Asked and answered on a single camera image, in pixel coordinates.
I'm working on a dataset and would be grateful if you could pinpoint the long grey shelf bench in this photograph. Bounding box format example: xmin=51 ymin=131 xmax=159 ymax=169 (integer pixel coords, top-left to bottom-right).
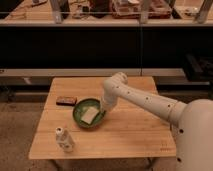
xmin=0 ymin=68 xmax=208 ymax=86

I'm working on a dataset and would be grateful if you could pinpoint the green ceramic bowl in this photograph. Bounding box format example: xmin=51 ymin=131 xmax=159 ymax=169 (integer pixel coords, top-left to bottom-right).
xmin=73 ymin=98 xmax=105 ymax=129

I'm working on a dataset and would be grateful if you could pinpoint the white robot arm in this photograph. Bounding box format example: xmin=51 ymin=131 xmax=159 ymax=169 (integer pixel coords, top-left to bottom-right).
xmin=101 ymin=72 xmax=213 ymax=171

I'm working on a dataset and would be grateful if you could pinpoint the pale sponge in bowl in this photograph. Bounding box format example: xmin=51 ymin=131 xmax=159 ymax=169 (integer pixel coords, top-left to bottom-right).
xmin=81 ymin=107 xmax=99 ymax=124

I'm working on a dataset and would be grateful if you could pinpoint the wooden folding table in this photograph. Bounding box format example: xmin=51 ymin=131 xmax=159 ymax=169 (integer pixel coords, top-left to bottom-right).
xmin=29 ymin=77 xmax=176 ymax=160

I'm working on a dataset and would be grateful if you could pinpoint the brown rectangular snack bar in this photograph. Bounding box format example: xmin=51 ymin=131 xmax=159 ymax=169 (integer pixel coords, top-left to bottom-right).
xmin=56 ymin=96 xmax=77 ymax=106

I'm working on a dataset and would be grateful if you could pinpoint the black box at right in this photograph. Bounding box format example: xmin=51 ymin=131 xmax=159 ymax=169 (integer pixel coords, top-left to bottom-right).
xmin=183 ymin=54 xmax=213 ymax=82

